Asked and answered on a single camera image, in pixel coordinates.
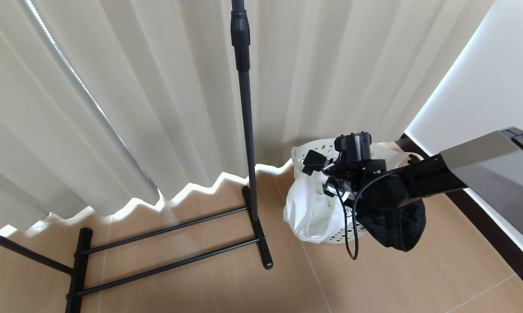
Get beige curtain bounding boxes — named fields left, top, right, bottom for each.
left=0, top=0, right=494, bottom=233

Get white laundry basket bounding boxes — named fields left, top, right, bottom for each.
left=291, top=138, right=424, bottom=245

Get black clothes rack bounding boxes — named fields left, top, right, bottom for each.
left=0, top=0, right=274, bottom=313

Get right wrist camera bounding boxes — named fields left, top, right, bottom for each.
left=302, top=150, right=330, bottom=176

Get black shorts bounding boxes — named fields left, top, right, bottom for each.
left=355, top=198, right=426, bottom=253

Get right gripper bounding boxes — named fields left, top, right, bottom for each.
left=322, top=167, right=362, bottom=205

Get white printed t-shirt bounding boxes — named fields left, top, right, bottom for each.
left=283, top=170, right=353, bottom=244

